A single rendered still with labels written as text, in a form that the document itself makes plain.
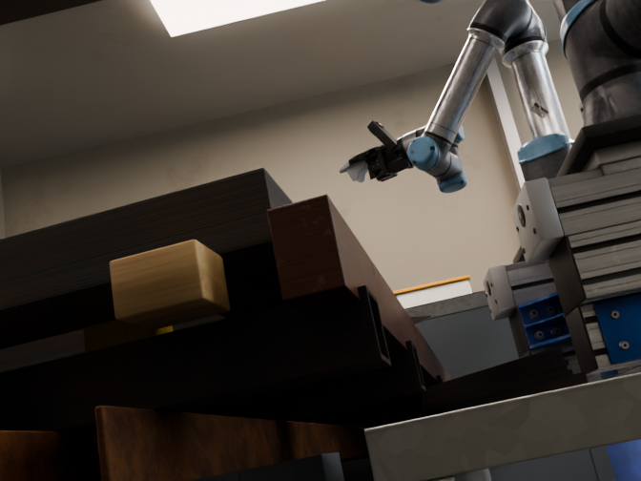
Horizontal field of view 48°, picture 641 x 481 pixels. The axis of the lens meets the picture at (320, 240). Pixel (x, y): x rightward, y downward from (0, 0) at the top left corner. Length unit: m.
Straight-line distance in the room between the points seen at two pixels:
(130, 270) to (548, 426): 0.26
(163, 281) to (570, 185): 0.73
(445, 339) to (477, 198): 2.98
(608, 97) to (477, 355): 1.06
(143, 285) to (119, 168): 5.01
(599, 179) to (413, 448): 0.75
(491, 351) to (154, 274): 1.65
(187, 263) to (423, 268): 4.39
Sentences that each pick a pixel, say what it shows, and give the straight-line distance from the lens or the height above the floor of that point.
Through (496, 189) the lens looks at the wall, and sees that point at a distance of 5.01.
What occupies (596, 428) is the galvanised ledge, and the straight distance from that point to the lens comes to 0.38.
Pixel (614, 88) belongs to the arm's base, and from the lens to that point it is 1.17.
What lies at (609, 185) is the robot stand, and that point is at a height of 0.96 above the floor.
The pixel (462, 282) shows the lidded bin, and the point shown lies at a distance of 4.11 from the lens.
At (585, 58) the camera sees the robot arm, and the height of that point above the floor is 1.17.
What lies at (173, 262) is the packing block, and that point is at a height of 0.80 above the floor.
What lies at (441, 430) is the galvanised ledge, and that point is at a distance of 0.38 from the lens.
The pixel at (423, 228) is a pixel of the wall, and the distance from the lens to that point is 4.89.
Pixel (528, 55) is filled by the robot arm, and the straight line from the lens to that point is 1.90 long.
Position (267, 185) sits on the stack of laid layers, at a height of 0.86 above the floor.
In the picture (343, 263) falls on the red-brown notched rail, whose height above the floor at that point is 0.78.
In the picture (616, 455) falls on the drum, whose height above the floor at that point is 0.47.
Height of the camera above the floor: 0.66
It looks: 17 degrees up
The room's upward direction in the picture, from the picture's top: 11 degrees counter-clockwise
